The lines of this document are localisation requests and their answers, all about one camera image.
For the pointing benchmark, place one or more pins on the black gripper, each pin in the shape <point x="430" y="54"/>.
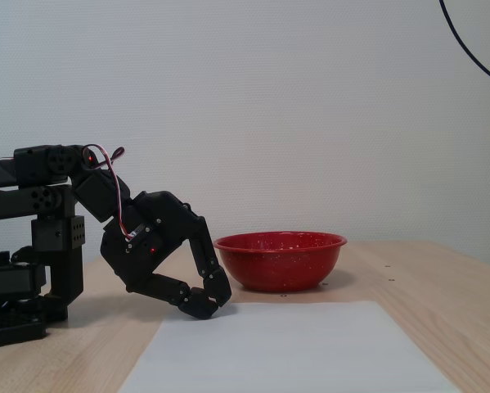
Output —
<point x="146" y="241"/>

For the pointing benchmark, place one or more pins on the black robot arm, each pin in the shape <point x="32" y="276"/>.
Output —
<point x="44" y="204"/>

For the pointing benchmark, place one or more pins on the red speckled enamel bowl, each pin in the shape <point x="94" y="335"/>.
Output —
<point x="277" y="266"/>

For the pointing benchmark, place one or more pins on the white paper sheet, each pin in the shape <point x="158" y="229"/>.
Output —
<point x="269" y="348"/>

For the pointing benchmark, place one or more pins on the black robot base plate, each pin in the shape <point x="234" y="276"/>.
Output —
<point x="11" y="329"/>

